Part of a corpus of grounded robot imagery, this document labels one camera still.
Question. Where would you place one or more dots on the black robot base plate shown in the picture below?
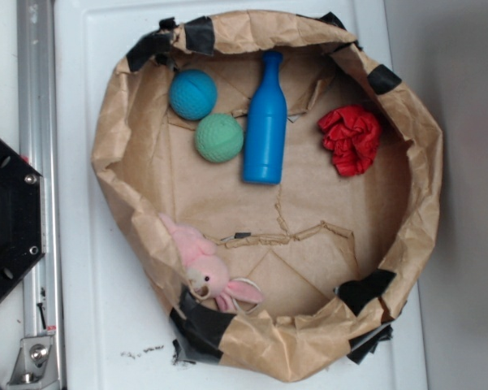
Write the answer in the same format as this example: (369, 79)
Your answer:
(21, 243)

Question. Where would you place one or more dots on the white plastic tray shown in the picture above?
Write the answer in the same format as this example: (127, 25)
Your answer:
(116, 333)

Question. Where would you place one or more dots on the red crumpled cloth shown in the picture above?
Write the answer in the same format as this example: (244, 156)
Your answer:
(352, 134)

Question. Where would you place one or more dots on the aluminium rail profile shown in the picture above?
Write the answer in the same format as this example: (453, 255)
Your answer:
(42, 287)

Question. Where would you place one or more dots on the brown paper bag basket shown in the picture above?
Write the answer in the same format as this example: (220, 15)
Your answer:
(335, 257)

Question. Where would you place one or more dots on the pink plush bunny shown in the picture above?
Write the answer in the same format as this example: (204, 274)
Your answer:
(207, 273)

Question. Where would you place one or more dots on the blue plastic bottle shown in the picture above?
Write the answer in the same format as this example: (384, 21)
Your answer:
(266, 126)

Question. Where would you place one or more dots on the metal corner bracket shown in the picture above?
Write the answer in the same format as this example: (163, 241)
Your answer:
(36, 365)

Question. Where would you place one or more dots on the blue dimpled ball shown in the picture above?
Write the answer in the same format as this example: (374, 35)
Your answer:
(193, 94)

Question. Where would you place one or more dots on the green dimpled ball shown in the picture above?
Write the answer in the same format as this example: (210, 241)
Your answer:
(219, 138)

